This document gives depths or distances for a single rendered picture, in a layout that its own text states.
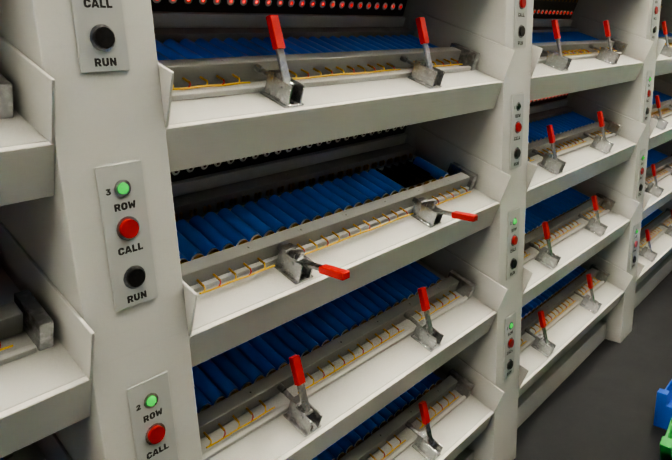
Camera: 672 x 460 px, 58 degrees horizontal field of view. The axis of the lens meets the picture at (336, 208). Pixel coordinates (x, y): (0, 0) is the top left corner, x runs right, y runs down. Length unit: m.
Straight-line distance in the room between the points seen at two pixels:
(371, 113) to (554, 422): 0.92
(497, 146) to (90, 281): 0.69
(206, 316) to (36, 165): 0.22
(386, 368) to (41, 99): 0.59
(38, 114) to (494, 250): 0.76
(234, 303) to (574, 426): 0.97
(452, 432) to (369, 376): 0.28
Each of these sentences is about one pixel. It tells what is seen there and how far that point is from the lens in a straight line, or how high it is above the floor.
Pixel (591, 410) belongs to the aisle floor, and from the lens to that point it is 1.52.
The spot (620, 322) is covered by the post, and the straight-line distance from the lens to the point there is 1.81.
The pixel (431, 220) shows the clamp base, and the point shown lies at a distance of 0.87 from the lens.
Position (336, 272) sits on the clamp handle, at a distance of 0.64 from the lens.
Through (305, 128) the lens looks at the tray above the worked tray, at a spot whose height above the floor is 0.71.
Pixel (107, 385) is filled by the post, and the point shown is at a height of 0.53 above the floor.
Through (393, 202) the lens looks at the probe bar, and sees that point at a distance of 0.85.
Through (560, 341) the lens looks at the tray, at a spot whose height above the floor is 0.16.
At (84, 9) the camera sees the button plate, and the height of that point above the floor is 0.83.
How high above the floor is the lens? 0.79
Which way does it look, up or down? 15 degrees down
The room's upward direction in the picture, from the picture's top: 2 degrees counter-clockwise
